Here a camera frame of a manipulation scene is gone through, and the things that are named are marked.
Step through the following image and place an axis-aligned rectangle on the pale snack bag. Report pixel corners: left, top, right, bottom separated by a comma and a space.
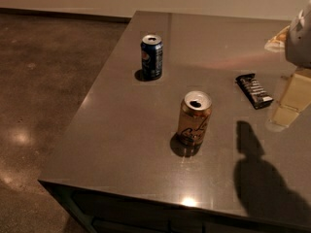
264, 26, 290, 52

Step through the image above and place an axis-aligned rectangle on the black snack bar wrapper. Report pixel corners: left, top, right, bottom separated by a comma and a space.
235, 73, 273, 110

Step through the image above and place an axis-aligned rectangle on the blue pepsi can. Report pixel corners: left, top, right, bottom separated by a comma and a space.
141, 34, 163, 81

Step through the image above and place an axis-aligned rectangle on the orange soda can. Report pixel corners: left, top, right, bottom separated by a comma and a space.
177, 90, 212, 146

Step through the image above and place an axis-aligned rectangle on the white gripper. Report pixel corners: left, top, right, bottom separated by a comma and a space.
271, 2, 311, 127

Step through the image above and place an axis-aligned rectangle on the dark table base frame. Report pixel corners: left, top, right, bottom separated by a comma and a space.
39, 180, 310, 233

